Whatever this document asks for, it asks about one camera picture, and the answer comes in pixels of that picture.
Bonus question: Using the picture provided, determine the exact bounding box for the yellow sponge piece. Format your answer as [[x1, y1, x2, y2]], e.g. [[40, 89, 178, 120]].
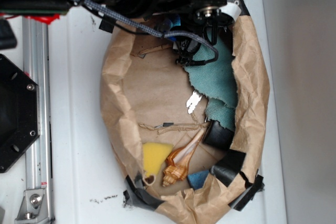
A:
[[143, 142, 174, 177]]

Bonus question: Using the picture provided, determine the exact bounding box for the gray braided cable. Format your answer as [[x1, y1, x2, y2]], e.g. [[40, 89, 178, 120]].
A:
[[7, 0, 219, 65]]

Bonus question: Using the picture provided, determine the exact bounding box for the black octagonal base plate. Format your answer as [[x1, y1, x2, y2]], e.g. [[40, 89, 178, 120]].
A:
[[0, 54, 39, 173]]

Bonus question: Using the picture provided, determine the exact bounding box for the teal cloth rag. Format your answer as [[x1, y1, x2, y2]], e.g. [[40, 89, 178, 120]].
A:
[[184, 31, 238, 131]]

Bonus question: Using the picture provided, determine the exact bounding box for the orange conch shell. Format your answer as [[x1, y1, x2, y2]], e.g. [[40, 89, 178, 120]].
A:
[[162, 128, 205, 187]]

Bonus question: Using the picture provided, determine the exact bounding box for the black rectangular block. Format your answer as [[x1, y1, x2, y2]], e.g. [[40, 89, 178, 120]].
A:
[[203, 121, 235, 151]]

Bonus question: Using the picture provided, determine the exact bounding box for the brown paper bag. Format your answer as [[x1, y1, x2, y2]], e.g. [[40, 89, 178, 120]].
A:
[[100, 16, 270, 223]]

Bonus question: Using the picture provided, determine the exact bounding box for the blue sponge piece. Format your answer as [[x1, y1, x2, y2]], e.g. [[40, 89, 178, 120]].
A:
[[187, 170, 209, 190]]

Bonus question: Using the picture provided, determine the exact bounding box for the aluminum extrusion rail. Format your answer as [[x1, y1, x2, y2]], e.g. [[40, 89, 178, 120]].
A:
[[15, 19, 55, 223]]

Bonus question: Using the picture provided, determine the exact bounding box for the metal corner bracket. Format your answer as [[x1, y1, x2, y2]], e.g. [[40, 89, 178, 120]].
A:
[[15, 188, 49, 223]]

